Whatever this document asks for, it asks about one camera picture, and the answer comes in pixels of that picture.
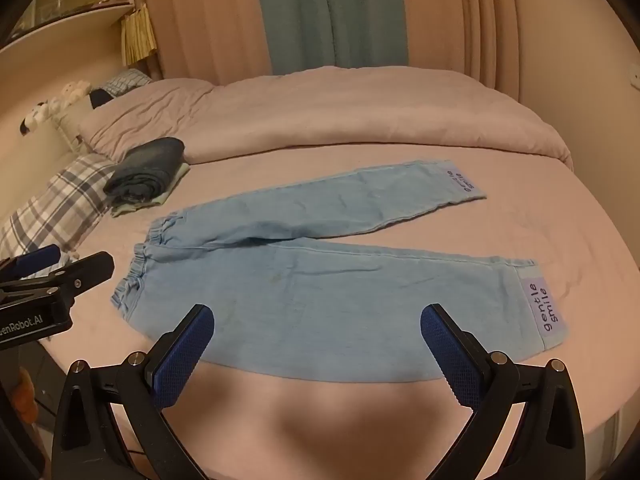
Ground white curved shelf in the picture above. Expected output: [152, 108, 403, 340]
[0, 0, 137, 53]

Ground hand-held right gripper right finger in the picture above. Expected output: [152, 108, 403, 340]
[420, 304, 586, 480]

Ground pink curtain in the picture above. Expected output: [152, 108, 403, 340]
[140, 0, 275, 86]
[399, 0, 532, 103]

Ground folded dark blue jeans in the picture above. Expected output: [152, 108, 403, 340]
[102, 136, 186, 202]

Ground blue plaid cushion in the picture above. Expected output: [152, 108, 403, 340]
[102, 70, 154, 97]

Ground grey plaid pillow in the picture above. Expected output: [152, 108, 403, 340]
[0, 152, 118, 261]

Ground folded light green cloth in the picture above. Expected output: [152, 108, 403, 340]
[110, 162, 191, 218]

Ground light blue denim pants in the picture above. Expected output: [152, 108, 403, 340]
[110, 159, 570, 383]

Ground black and white plush toy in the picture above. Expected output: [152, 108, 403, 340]
[19, 100, 62, 136]

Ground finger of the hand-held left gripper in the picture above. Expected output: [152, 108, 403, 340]
[0, 244, 62, 289]
[47, 251, 116, 308]

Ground pink duvet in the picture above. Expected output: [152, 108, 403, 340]
[77, 65, 575, 172]

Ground yellow fringed cloth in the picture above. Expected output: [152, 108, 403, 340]
[121, 4, 159, 67]

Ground orange object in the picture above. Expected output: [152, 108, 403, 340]
[11, 366, 37, 412]

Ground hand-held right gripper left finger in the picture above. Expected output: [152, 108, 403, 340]
[51, 304, 221, 480]

